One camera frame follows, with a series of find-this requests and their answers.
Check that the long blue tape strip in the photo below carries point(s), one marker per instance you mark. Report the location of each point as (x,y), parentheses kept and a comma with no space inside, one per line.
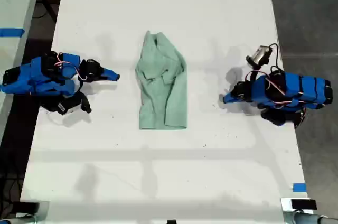
(11,32)

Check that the black box on white plate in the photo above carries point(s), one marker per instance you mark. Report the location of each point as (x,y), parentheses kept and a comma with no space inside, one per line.
(303,204)

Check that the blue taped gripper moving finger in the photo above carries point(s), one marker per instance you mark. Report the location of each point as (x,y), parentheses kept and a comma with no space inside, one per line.
(231,100)
(105,79)

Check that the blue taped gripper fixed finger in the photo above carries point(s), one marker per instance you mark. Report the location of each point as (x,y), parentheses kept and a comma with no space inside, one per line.
(230,95)
(111,73)

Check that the pale side table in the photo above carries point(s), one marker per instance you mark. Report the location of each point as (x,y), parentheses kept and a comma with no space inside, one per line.
(16,2)

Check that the short blue tape strip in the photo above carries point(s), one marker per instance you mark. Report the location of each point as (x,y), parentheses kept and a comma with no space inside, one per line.
(299,187)

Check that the black camera box white label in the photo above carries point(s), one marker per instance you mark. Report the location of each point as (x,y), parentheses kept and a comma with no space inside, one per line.
(66,105)

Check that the black camera stalk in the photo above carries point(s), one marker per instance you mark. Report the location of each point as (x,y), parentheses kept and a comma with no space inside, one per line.
(254,74)

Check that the black box on clear plate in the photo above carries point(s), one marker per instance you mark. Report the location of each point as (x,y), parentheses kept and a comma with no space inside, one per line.
(25,206)

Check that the grey pipe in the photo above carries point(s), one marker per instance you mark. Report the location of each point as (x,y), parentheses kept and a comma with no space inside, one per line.
(309,218)
(18,220)

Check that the pale green T-shirt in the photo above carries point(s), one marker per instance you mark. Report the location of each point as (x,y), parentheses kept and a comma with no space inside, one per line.
(163,86)

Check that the black and grey camera box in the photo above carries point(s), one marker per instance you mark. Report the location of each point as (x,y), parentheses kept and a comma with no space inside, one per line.
(259,55)

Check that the blue and black arm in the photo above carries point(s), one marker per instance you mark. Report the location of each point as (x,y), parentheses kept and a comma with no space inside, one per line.
(39,78)
(290,89)

